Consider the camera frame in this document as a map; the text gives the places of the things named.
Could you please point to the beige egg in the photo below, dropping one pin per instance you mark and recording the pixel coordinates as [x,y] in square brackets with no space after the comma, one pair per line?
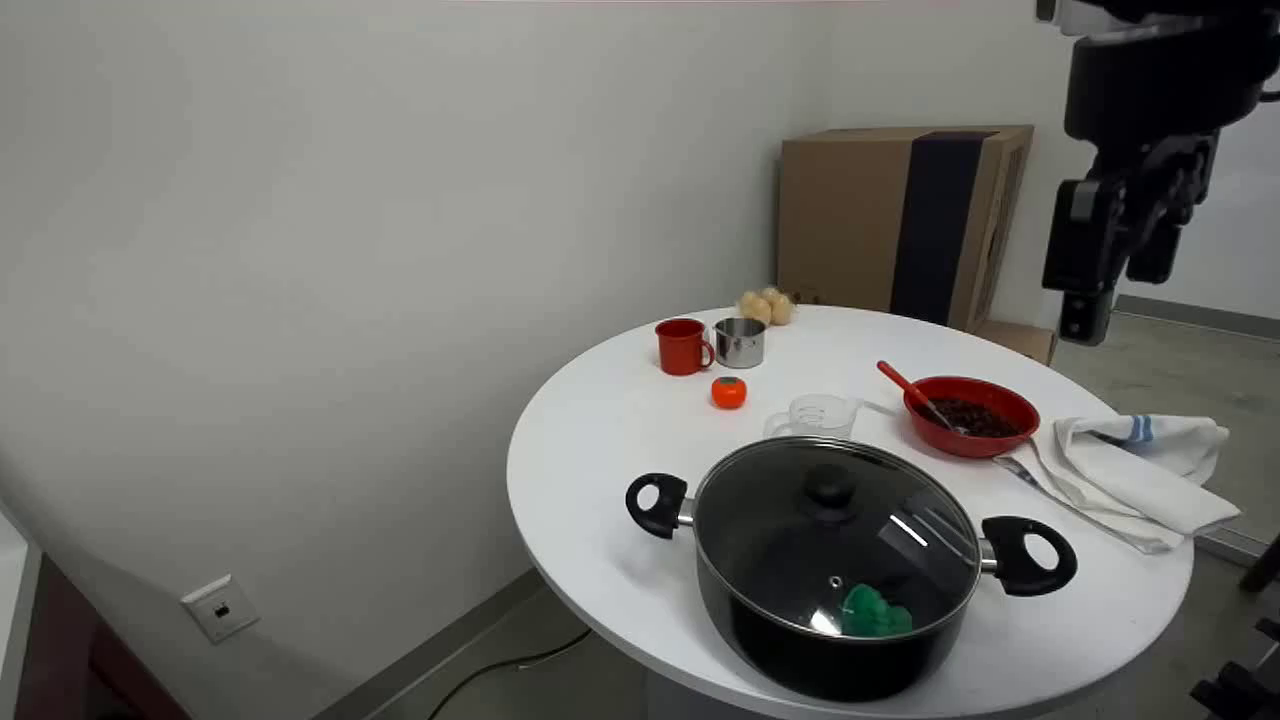
[755,308]
[780,307]

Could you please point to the white wall outlet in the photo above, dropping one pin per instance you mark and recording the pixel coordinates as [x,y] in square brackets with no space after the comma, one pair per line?
[223,611]

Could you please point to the black cooking pot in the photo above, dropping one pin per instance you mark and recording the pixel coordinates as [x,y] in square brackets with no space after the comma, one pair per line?
[802,641]

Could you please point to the green object inside pot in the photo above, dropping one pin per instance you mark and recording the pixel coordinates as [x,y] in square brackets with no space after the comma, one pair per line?
[872,611]

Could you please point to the dark beans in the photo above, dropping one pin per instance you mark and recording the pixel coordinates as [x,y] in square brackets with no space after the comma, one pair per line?
[983,419]

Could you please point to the black white Franka robot arm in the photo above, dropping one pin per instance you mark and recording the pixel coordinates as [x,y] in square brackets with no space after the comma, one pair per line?
[1163,67]

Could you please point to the glass pot lid black knob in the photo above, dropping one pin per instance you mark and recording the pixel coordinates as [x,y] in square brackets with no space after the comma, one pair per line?
[802,513]

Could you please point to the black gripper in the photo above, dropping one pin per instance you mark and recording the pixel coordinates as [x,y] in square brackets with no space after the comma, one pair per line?
[1087,240]

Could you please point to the red mug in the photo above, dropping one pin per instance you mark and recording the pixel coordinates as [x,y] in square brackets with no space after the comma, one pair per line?
[680,347]

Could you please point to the red orange bowl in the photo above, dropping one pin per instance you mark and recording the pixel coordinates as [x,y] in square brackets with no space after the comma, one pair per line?
[954,436]

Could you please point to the small orange tomato toy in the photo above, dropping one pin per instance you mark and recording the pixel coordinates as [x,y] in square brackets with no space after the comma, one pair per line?
[729,394]

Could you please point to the brown cardboard box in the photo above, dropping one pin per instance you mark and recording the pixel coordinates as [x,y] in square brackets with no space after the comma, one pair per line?
[854,213]

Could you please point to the black stand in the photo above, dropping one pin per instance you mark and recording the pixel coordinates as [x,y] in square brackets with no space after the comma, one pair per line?
[1242,687]

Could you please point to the dark red cabinet white top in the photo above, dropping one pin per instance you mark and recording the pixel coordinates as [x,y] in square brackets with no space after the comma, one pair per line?
[67,655]

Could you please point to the white towel blue stripes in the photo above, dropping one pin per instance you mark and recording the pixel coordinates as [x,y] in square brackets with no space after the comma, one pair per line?
[1133,480]

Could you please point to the small steel cup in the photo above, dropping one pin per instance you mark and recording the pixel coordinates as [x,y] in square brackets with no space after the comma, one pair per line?
[743,341]

